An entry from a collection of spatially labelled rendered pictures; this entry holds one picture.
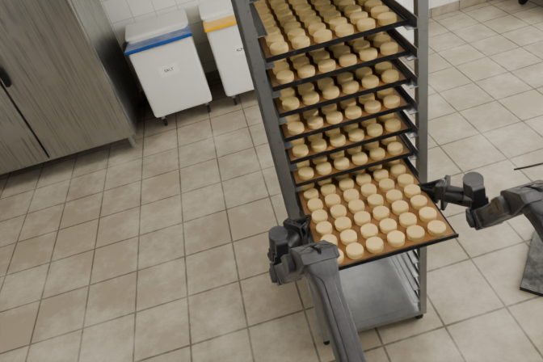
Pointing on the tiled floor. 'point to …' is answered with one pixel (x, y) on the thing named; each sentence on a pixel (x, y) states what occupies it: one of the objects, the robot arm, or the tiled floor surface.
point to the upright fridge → (58, 64)
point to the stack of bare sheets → (534, 268)
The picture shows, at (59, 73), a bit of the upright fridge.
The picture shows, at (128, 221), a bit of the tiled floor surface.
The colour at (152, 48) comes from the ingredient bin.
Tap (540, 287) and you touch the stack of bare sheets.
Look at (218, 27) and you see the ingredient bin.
